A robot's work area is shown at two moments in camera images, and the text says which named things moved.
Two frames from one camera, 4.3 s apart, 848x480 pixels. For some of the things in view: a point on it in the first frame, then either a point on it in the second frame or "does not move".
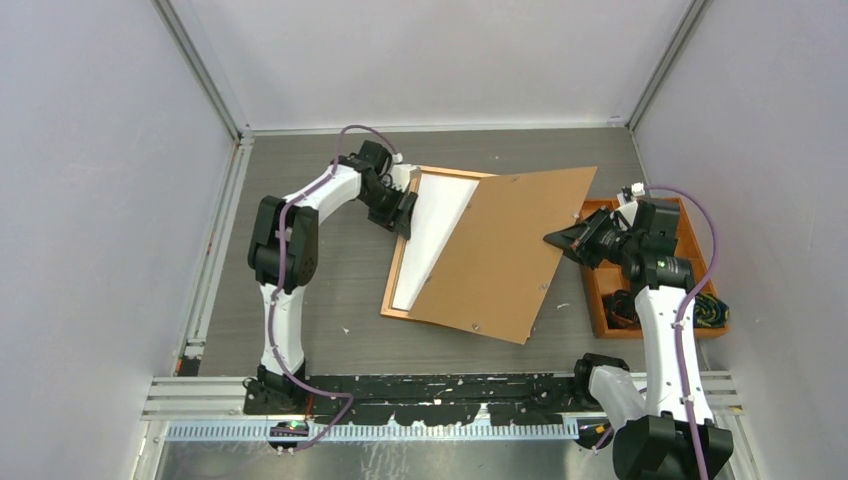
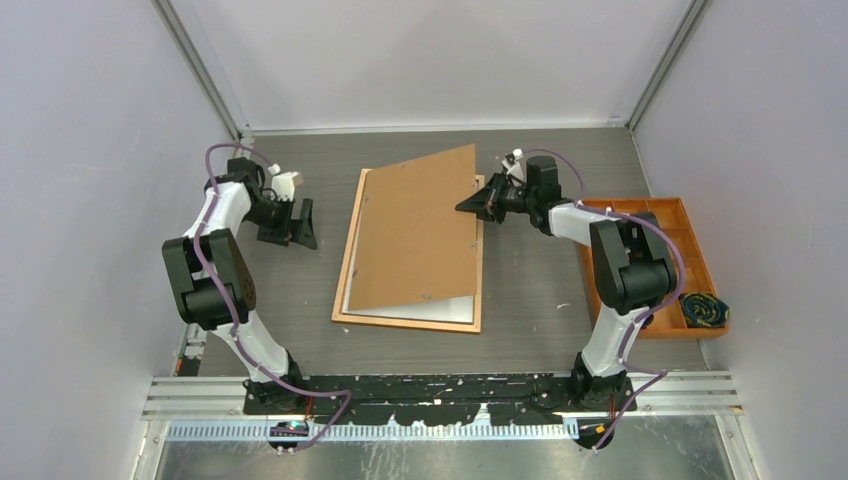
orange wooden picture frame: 387,308 to 348,262
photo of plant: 440,202 to 458,309
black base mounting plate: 450,400 does not move
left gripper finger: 403,223 to 302,229
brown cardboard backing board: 495,266 to 412,244
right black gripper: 577,242 to 480,202
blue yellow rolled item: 709,312 does not move
